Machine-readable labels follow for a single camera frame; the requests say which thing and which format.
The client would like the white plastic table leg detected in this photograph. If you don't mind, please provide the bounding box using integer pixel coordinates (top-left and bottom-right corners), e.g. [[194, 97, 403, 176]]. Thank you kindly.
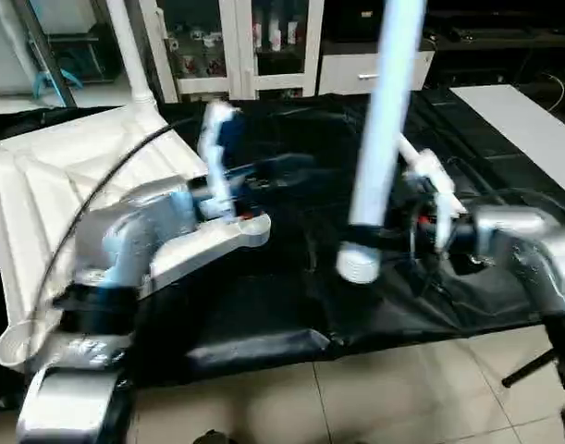
[[336, 0, 429, 284], [104, 0, 159, 117], [395, 135, 426, 177]]

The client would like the white plastic table top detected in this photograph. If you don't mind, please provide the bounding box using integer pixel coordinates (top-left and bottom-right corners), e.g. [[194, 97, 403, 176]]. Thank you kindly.
[[0, 104, 272, 371]]

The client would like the black table mat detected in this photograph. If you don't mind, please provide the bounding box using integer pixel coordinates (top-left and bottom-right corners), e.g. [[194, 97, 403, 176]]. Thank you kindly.
[[0, 88, 565, 408]]

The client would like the white glass door cabinet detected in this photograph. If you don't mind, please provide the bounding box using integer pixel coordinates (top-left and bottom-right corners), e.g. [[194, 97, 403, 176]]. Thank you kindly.
[[139, 0, 325, 103]]

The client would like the white flat board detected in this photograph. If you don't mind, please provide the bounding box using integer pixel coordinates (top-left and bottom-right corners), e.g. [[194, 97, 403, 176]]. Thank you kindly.
[[448, 83, 565, 200]]

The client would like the white drawer unit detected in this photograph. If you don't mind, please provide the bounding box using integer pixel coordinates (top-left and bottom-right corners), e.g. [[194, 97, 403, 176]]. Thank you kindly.
[[317, 51, 437, 95]]

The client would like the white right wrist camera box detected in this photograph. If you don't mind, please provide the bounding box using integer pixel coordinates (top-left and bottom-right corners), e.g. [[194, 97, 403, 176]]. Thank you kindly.
[[407, 148, 470, 253]]

